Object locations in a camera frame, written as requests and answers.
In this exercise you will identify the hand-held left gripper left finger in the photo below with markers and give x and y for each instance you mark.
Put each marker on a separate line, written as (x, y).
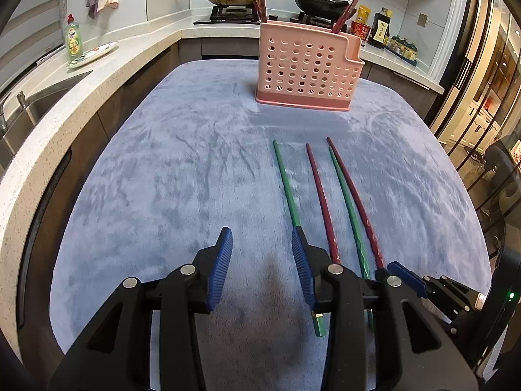
(219, 269)

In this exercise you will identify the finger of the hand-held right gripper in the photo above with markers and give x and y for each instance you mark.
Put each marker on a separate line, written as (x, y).
(409, 271)
(437, 299)

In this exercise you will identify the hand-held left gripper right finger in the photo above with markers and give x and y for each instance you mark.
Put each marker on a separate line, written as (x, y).
(303, 264)

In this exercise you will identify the dark red chopstick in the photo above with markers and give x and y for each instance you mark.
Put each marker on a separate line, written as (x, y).
(321, 199)
(253, 1)
(354, 195)
(350, 10)

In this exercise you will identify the green chopstick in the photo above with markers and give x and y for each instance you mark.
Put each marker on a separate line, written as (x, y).
(346, 199)
(287, 187)

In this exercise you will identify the pink perforated utensil holder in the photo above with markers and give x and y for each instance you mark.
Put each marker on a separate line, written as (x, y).
(305, 69)

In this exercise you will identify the blue plush blanket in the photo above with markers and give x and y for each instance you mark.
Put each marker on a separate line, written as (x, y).
(183, 179)

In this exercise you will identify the black chair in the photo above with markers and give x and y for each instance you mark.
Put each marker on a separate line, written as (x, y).
(502, 171)

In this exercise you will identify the glass sliding door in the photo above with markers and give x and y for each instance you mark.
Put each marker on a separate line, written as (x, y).
(468, 69)

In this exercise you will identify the spice jar rack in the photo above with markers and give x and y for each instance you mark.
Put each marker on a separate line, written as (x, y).
(403, 51)

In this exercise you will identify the red tub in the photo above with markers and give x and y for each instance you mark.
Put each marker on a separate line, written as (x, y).
(360, 30)

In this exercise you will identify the dark soy sauce bottle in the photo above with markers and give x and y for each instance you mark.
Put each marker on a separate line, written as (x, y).
(379, 30)

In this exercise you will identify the steel sink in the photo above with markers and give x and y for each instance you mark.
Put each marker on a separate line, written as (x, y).
(44, 97)

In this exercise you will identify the white patterned plate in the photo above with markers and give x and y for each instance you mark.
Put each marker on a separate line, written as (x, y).
(93, 53)

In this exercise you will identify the black gas stove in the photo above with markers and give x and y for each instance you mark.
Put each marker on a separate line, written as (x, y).
(232, 16)

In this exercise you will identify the yellow cap bottle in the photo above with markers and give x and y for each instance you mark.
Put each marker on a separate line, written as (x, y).
(389, 15)

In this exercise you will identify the yellow packet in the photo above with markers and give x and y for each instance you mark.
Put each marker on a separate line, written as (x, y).
(364, 14)

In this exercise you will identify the black wok with lid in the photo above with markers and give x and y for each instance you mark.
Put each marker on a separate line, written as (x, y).
(321, 4)

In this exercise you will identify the chrome faucet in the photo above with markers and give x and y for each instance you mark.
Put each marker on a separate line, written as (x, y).
(3, 118)

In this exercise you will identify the green dish soap bottle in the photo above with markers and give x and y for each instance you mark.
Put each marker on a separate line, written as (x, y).
(74, 40)

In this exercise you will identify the white window blind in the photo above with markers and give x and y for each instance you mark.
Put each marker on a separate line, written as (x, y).
(32, 28)

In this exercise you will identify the wall outlet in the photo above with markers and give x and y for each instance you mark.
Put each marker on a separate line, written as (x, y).
(422, 19)

